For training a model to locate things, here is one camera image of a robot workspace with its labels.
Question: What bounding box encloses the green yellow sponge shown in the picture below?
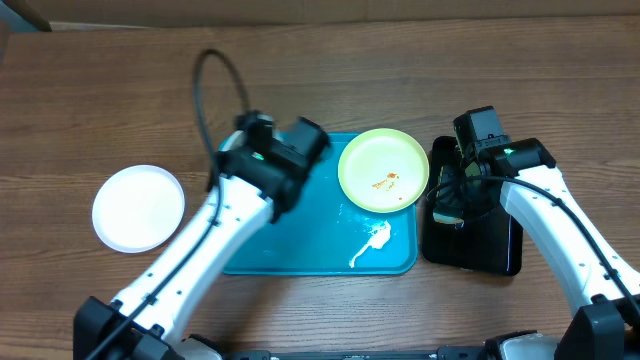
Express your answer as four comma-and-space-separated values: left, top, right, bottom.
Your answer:
433, 165, 464, 226

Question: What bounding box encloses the green rimmed plate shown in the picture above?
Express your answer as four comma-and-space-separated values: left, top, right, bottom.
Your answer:
337, 128, 429, 213

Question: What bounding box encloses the white plate with red smears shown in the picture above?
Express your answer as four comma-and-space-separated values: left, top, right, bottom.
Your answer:
91, 165, 186, 253

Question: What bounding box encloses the white plate with ketchup streak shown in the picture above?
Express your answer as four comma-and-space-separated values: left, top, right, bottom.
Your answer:
219, 130, 246, 152

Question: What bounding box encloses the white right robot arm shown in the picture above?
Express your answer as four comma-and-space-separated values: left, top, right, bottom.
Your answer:
427, 138, 639, 359

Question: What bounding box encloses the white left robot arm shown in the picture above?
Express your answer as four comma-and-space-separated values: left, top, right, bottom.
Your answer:
73, 111, 329, 359

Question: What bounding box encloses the black rectangular tray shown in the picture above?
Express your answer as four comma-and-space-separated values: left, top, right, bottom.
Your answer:
421, 136, 523, 276

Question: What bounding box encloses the teal plastic tray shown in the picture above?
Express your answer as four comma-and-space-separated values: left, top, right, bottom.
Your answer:
224, 132, 418, 276

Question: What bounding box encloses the white foam spill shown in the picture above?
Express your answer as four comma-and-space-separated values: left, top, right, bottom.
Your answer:
349, 221, 392, 268

